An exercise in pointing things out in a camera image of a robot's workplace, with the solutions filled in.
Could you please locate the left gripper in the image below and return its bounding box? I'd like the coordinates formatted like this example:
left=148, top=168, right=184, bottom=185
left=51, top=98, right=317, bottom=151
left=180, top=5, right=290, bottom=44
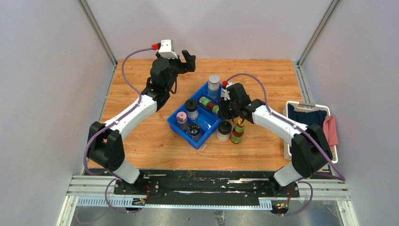
left=155, top=50, right=194, bottom=91

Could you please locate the yellow cap sauce bottle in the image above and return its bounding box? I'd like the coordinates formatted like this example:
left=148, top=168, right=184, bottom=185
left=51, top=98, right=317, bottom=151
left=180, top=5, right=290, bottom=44
left=231, top=118, right=245, bottom=144

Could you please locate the black lid jar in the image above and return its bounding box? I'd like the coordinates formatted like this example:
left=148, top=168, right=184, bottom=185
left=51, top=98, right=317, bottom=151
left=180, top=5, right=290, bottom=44
left=216, top=121, right=232, bottom=142
left=184, top=99, right=199, bottom=120

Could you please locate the red cap sauce bottle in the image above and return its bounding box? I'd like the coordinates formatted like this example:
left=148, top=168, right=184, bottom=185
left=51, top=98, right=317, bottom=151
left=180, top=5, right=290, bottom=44
left=199, top=96, right=219, bottom=114

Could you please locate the silver lid blue label jar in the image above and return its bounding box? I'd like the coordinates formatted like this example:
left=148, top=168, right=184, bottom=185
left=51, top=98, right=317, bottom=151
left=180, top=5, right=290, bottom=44
left=207, top=74, right=220, bottom=99

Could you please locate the black cap soy bottle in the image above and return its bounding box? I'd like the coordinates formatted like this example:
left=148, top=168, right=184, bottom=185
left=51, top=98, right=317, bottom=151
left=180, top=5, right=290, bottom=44
left=187, top=122, right=201, bottom=142

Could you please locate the pink lid spice jar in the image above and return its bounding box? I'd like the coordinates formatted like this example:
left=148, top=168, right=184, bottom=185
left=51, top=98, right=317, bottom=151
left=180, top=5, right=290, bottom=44
left=176, top=111, right=189, bottom=132

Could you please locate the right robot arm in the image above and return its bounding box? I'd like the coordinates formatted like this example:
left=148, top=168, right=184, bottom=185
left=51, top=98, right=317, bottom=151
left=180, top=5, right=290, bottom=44
left=219, top=82, right=333, bottom=197

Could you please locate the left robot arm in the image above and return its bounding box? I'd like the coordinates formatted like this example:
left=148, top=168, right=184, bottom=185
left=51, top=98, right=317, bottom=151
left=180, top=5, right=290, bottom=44
left=84, top=50, right=196, bottom=194

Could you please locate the blue divided plastic bin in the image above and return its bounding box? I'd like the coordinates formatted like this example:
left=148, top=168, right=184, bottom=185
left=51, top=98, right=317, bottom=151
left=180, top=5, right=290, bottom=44
left=167, top=82, right=221, bottom=149

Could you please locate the white plastic basket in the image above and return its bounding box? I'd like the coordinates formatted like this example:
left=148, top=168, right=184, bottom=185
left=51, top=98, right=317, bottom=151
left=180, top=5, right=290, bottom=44
left=283, top=101, right=339, bottom=163

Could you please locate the dark blue cloth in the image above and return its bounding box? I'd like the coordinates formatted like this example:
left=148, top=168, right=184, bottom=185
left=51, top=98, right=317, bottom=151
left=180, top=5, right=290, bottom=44
left=287, top=104, right=327, bottom=127

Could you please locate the pink cloth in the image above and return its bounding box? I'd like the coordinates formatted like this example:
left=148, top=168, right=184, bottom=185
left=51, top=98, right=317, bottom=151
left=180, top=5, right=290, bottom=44
left=322, top=116, right=339, bottom=147

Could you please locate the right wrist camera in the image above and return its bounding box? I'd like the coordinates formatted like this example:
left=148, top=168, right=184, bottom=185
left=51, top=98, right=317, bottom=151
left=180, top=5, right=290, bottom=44
left=223, top=81, right=235, bottom=101

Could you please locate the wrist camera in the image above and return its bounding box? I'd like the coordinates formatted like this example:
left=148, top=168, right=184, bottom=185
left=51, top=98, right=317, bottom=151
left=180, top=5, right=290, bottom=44
left=158, top=40, right=178, bottom=59
left=223, top=81, right=235, bottom=101

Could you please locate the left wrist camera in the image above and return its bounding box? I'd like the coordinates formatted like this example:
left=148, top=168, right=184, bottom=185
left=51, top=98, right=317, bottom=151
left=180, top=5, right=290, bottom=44
left=158, top=40, right=178, bottom=59

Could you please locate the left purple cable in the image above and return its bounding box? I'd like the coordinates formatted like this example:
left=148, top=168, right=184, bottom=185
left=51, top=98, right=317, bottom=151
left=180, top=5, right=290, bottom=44
left=83, top=44, right=160, bottom=214

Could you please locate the purple cable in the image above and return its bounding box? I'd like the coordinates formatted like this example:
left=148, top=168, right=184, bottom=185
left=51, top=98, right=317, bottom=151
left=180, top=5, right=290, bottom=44
left=83, top=44, right=160, bottom=214
left=222, top=73, right=347, bottom=218

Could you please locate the left aluminium frame post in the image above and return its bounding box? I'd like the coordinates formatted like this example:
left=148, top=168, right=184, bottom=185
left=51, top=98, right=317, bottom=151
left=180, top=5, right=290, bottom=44
left=77, top=0, right=118, bottom=67

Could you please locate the aluminium frame post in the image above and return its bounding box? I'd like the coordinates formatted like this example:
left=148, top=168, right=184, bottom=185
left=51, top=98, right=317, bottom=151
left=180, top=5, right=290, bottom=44
left=77, top=0, right=118, bottom=67
left=297, top=0, right=341, bottom=67

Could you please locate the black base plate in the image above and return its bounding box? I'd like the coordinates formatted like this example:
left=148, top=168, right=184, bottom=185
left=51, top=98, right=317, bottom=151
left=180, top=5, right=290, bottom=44
left=113, top=169, right=300, bottom=207

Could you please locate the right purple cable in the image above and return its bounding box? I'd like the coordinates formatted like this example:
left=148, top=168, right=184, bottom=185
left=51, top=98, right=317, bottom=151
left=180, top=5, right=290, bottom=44
left=222, top=73, right=347, bottom=218

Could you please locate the right aluminium frame post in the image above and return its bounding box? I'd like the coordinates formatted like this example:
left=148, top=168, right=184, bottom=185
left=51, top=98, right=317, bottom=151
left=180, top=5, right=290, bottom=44
left=297, top=0, right=341, bottom=67

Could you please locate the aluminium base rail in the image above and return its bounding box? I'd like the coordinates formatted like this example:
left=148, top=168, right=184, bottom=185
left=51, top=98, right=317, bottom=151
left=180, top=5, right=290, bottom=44
left=57, top=169, right=359, bottom=226

